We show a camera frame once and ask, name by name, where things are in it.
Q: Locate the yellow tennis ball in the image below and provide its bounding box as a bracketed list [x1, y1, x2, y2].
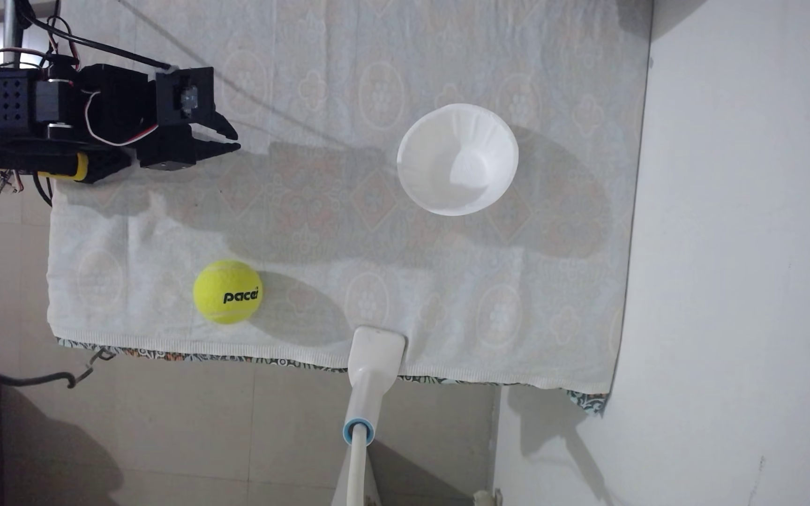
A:
[193, 260, 264, 326]

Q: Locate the white paper bowl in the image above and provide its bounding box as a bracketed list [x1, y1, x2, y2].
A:
[397, 103, 520, 216]

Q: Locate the white patterned cloth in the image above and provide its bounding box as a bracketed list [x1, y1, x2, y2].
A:
[46, 0, 653, 414]

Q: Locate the metal pole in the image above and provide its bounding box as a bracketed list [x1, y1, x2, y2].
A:
[1, 0, 23, 69]

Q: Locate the white gooseneck clamp holder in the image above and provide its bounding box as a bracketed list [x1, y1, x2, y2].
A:
[331, 325, 406, 506]

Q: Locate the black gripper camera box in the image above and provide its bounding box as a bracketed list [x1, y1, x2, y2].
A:
[155, 67, 215, 127]

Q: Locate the black camera cable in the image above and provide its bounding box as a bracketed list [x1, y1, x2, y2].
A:
[18, 0, 173, 71]

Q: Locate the black cable with hook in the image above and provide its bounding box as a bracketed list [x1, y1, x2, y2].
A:
[0, 348, 116, 389]

